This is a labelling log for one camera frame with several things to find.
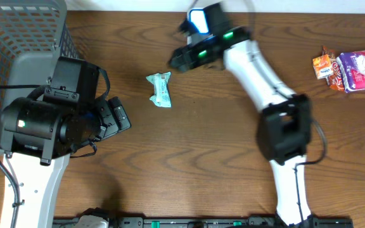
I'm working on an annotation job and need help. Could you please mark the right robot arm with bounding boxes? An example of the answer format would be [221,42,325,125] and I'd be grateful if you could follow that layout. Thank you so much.
[169,27,312,227]

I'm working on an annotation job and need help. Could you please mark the red purple rice packet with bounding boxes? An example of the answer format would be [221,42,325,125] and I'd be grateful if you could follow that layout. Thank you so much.
[336,51,365,93]

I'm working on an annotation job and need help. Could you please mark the small orange box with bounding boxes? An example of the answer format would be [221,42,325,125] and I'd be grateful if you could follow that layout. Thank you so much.
[312,54,333,80]

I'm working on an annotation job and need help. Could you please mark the orange chocolate bar wrapper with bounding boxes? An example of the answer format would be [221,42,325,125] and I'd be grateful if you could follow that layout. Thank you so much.
[323,46,345,92]

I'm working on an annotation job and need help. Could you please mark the grey plastic mesh basket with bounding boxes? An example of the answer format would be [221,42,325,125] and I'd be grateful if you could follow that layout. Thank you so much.
[0,0,82,153]

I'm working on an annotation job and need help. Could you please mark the teal snack packet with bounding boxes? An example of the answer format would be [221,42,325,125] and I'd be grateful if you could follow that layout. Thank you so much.
[146,72,172,108]

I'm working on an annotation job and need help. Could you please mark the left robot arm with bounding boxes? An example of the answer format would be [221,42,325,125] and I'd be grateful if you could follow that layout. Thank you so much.
[0,97,131,227]

